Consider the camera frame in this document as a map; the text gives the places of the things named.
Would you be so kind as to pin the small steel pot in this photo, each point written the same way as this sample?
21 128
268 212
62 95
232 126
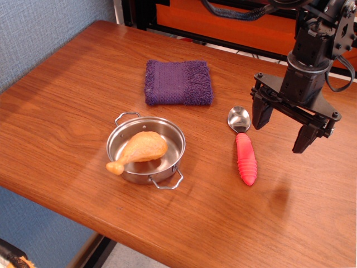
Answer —
163 173

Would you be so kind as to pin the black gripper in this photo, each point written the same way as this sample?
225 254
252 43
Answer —
298 95

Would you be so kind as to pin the orange panel black frame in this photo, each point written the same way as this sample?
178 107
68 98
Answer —
271 36

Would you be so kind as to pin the spoon with red handle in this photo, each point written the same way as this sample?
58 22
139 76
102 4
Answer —
239 121

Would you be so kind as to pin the purple terry rag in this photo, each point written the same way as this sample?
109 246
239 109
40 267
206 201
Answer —
187 83

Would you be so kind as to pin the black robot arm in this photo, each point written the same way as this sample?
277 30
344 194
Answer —
324 31

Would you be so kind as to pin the orange fuzzy object at corner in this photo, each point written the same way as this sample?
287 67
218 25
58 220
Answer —
13 257

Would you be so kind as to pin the plastic chicken drumstick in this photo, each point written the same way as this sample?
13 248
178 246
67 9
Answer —
142 147

